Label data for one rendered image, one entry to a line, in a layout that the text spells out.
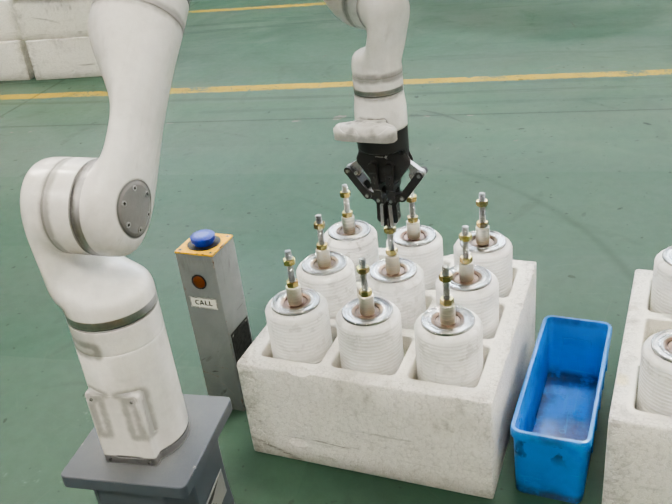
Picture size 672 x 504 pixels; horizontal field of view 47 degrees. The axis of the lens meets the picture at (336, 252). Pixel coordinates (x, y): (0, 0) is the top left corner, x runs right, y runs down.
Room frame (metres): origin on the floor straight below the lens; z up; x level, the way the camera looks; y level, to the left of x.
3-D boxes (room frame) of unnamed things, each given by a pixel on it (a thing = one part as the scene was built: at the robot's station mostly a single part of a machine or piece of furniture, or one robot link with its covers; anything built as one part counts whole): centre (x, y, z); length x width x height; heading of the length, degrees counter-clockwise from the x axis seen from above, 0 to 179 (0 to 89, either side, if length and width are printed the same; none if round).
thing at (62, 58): (3.77, 1.06, 0.09); 0.39 x 0.39 x 0.18; 77
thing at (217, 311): (1.11, 0.21, 0.16); 0.07 x 0.07 x 0.31; 65
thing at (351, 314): (0.95, -0.04, 0.25); 0.08 x 0.08 x 0.01
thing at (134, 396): (0.68, 0.23, 0.39); 0.09 x 0.09 x 0.17; 74
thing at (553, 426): (0.92, -0.32, 0.06); 0.30 x 0.11 x 0.12; 154
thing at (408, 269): (1.06, -0.09, 0.25); 0.08 x 0.08 x 0.01
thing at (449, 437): (1.06, -0.09, 0.09); 0.39 x 0.39 x 0.18; 65
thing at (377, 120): (1.04, -0.08, 0.53); 0.11 x 0.09 x 0.06; 153
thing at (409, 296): (1.06, -0.09, 0.16); 0.10 x 0.10 x 0.18
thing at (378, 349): (0.95, -0.04, 0.16); 0.10 x 0.10 x 0.18
